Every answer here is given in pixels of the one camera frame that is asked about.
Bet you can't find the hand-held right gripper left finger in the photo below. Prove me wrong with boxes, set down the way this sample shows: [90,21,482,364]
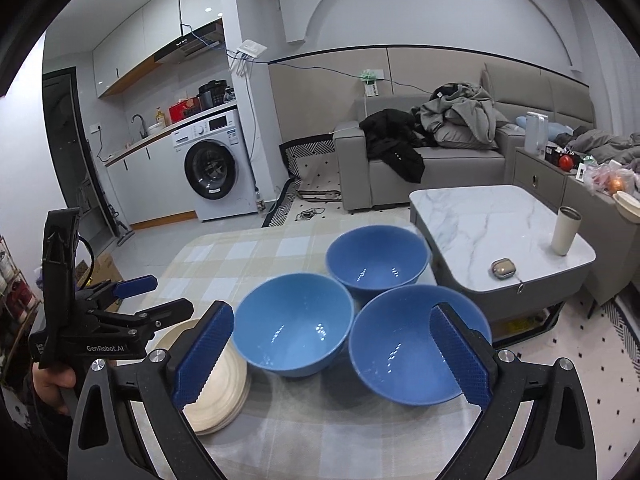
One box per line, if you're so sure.
[67,301,236,480]

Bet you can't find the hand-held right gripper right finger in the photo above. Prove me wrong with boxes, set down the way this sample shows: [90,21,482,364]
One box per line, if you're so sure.
[430,302,598,480]

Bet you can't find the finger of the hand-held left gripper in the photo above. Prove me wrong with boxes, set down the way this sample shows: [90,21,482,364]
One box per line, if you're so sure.
[80,275,158,309]
[131,297,195,346]

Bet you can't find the beige plate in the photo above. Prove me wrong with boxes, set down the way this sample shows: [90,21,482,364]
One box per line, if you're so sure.
[150,317,247,423]
[185,360,250,431]
[187,365,252,435]

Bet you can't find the blue bowl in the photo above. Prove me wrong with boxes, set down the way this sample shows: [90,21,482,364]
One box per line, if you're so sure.
[231,272,355,378]
[348,285,493,406]
[325,225,432,306]

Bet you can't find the person's left forearm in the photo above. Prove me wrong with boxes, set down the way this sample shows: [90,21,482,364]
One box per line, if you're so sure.
[0,350,76,480]

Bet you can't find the person's left hand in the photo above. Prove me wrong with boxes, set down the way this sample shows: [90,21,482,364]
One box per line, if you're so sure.
[32,362,77,416]

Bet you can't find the cardboard box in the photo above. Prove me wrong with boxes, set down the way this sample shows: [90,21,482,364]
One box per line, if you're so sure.
[75,252,124,311]

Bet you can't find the floor mop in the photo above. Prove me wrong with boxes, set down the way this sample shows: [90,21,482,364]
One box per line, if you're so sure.
[107,205,136,247]

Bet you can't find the metal shelf rack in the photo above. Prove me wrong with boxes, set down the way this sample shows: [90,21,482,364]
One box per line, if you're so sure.
[0,235,41,343]

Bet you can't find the small earbud case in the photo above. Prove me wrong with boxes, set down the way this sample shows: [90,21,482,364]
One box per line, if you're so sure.
[490,258,518,281]

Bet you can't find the white kitchen base cabinet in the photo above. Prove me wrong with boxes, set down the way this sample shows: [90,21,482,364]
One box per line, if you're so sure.
[106,127,198,233]

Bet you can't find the dotted white rug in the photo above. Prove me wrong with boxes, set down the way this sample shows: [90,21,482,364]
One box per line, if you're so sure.
[490,285,640,463]

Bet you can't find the marble coffee table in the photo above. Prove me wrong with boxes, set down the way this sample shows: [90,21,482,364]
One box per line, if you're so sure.
[409,185,597,346]

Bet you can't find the white washing machine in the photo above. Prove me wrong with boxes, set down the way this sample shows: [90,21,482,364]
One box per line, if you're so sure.
[172,108,261,223]

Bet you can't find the checked tablecloth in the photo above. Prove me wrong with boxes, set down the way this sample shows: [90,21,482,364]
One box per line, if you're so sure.
[165,217,483,480]

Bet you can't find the beige tumbler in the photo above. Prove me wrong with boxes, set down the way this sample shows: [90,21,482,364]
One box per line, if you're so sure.
[551,206,582,257]

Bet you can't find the grey sofa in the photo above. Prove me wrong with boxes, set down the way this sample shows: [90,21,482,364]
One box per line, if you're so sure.
[333,62,596,212]

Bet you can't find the red box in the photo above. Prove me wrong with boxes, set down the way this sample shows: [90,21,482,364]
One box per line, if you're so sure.
[169,97,201,125]

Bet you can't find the grey side cabinet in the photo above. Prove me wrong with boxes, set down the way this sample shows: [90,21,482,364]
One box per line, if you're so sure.
[510,146,640,306]

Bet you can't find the folded patterned mat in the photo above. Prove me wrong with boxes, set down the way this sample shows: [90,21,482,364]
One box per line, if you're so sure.
[262,136,346,228]

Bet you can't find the black pressure cooker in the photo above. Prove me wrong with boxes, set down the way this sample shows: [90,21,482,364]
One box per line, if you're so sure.
[198,79,230,109]

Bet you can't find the black jacket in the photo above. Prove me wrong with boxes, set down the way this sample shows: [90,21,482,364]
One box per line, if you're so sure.
[359,108,426,184]

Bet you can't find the clear plastic bag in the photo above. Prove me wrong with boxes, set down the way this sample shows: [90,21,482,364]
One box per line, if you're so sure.
[585,160,638,198]

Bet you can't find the grey clothes pile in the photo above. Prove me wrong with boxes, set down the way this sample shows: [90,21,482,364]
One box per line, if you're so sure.
[411,82,511,151]

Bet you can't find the light blue pillow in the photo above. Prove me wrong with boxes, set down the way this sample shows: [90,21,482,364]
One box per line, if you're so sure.
[515,116,573,143]

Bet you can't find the range hood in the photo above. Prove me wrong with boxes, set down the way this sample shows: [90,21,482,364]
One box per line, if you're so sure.
[152,20,224,65]

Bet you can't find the grey blanket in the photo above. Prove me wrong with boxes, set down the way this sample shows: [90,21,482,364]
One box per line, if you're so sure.
[565,129,640,166]

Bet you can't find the white router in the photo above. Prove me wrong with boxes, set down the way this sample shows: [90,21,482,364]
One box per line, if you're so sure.
[229,39,268,77]

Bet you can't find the white wall cabinets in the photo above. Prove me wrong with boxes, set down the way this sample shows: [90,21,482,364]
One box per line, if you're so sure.
[92,0,224,98]

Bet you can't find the wall socket with plug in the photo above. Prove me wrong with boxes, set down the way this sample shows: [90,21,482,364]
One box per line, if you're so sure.
[359,69,385,97]

